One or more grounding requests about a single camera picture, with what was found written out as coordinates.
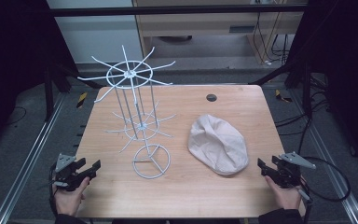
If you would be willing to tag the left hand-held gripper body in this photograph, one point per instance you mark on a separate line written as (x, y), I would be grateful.
(67, 174)

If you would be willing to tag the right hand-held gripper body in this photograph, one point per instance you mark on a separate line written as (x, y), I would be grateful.
(289, 174)

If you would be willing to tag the beige cap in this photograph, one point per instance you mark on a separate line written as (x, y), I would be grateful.
(217, 144)

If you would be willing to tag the person's right hand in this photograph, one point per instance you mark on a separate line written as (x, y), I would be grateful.
(284, 196)

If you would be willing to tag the person's left hand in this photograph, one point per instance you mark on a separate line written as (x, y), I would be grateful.
(70, 200)

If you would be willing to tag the yellow black tape strip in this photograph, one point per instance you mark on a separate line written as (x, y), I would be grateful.
(81, 100)
(282, 96)

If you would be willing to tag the black metal stand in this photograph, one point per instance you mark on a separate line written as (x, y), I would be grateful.
(48, 93)
(307, 90)

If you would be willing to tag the black curtain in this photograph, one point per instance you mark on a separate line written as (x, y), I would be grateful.
(345, 68)
(15, 62)

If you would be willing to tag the white cabinet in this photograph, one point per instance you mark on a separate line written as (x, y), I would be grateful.
(96, 34)

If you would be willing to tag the light wooden desk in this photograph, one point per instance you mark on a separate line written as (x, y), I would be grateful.
(199, 28)

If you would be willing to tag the aluminium floor rail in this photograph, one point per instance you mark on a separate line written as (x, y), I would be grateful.
(332, 174)
(28, 158)

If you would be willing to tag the black horizontal frame bar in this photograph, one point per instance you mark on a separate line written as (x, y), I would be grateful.
(167, 10)

